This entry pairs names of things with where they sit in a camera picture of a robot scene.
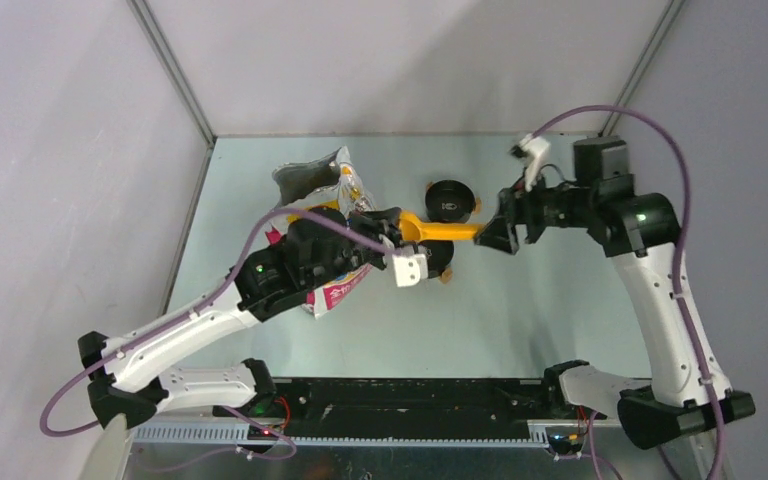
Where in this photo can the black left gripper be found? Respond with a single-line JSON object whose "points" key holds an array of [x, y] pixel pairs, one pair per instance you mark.
{"points": [[384, 227]]}

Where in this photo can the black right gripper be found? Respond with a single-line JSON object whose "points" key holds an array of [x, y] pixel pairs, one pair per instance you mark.
{"points": [[515, 205]]}

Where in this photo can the yellow plastic food scoop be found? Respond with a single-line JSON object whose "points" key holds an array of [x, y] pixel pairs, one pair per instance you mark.
{"points": [[414, 230]]}

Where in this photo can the cat food bag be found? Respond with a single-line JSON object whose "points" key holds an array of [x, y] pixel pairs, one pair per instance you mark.
{"points": [[333, 182]]}

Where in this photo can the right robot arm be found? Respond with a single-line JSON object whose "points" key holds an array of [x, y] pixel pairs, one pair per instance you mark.
{"points": [[687, 393]]}

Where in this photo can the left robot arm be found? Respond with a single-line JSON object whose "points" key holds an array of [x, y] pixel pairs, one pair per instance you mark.
{"points": [[138, 376]]}

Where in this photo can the black bowl paw print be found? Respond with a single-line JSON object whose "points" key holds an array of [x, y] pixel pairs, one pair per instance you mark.
{"points": [[439, 255]]}

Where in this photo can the black bowl fishbone print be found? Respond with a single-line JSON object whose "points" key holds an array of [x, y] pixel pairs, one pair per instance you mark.
{"points": [[449, 201]]}

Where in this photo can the perforated metal strip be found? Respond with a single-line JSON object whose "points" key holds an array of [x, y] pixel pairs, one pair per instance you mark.
{"points": [[241, 434]]}

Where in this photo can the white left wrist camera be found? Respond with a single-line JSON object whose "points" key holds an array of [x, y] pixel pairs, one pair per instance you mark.
{"points": [[409, 269]]}

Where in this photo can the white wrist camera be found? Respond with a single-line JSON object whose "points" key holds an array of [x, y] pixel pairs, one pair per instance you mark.
{"points": [[534, 151], [409, 269]]}

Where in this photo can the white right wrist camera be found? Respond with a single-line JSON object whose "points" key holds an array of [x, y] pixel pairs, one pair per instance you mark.
{"points": [[534, 151]]}

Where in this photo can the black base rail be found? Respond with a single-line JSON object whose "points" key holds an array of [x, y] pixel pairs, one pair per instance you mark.
{"points": [[404, 405]]}

